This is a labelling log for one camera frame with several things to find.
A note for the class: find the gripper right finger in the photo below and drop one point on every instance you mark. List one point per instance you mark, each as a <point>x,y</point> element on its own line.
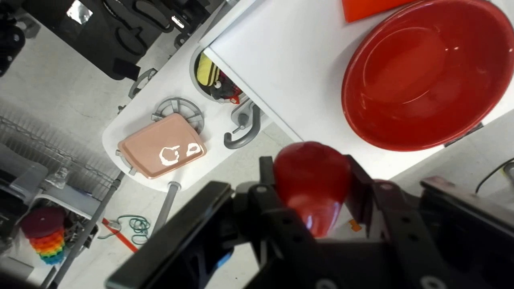
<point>405,241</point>

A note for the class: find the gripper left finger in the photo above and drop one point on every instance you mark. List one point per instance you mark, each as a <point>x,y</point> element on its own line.
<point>188,237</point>

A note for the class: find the red bell pepper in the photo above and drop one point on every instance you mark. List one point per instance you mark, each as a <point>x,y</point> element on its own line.
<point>311,176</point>

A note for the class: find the red bowl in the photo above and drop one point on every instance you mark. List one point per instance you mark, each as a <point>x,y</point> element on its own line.
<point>421,72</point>

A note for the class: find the grey toy burner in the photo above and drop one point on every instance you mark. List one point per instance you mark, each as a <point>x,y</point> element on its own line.
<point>130,168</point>
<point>138,82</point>
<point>176,105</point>

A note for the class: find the pink tray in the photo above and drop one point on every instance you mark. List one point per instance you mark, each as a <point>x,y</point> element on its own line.
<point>154,144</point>

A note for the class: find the grey toy tap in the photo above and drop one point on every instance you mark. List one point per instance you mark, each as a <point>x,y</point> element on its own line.
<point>253,130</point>

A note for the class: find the stack of rainbow cups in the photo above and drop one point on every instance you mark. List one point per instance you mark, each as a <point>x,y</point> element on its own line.
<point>46,233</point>

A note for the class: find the toy kitchen sink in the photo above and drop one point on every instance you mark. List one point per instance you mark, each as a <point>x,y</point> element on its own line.
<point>200,90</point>

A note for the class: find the black and red toy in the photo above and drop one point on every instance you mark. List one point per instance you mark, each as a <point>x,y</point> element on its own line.
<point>223,90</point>

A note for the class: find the white toy kitchen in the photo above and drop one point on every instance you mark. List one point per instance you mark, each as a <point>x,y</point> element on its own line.
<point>172,86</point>

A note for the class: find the yellow striped plush toy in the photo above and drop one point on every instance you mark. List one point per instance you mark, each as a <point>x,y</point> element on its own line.
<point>207,70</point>

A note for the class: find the orange board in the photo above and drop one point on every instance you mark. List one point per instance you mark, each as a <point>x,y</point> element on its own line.
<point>361,10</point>

